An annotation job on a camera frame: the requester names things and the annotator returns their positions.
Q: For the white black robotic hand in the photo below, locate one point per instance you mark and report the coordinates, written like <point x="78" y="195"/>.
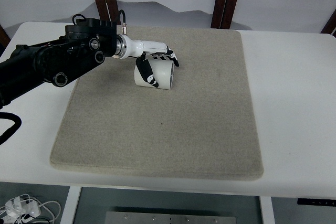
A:
<point x="136" y="48"/>

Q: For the white ribbed cup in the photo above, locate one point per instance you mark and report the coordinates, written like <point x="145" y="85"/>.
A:
<point x="162" y="73"/>

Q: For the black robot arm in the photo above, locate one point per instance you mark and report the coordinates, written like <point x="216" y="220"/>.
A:
<point x="85" y="45"/>

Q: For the beige felt mat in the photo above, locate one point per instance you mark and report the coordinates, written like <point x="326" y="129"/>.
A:
<point x="203" y="127"/>

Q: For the black desk control panel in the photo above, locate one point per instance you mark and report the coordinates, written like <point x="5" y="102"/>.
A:
<point x="316" y="202"/>

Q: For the brown wooden post far left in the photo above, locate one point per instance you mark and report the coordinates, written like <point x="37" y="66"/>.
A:
<point x="4" y="38"/>

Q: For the grey metal base plate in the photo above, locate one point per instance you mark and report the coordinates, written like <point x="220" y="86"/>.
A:
<point x="138" y="217"/>

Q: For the brown wooden post far right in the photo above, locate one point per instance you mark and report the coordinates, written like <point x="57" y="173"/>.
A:
<point x="329" y="27"/>

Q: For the white charger with cables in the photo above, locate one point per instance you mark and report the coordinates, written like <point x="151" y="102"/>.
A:
<point x="28" y="209"/>

